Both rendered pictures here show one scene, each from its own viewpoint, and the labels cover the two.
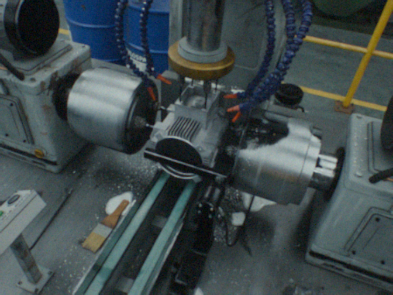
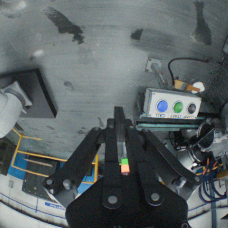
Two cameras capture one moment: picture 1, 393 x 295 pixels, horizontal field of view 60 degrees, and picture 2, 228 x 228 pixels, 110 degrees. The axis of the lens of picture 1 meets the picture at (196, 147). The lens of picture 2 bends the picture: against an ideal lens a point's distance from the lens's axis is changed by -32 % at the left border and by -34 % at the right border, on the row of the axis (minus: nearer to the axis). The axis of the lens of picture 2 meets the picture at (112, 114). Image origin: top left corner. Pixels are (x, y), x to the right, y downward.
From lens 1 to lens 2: 0.85 m
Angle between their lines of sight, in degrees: 74
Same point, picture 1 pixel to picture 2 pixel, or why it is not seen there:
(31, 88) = not seen: outside the picture
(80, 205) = (200, 69)
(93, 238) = (178, 83)
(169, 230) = (174, 126)
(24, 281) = (151, 61)
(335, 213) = not seen: hidden behind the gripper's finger
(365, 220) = not seen: hidden behind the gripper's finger
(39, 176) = (221, 38)
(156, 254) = (163, 126)
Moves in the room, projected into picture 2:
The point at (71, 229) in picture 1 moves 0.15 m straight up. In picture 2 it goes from (184, 70) to (199, 90)
